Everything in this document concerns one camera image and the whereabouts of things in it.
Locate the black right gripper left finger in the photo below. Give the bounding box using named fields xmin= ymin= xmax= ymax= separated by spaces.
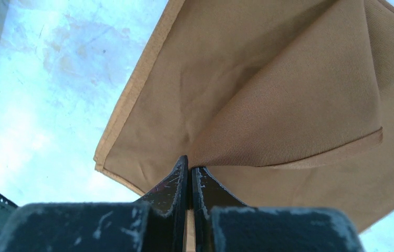
xmin=0 ymin=156 xmax=188 ymax=251

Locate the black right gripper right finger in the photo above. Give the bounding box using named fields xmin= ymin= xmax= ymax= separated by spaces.
xmin=191 ymin=167 xmax=364 ymax=251

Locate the brown satin napkin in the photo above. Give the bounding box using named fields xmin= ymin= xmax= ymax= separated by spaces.
xmin=94 ymin=1 xmax=394 ymax=231

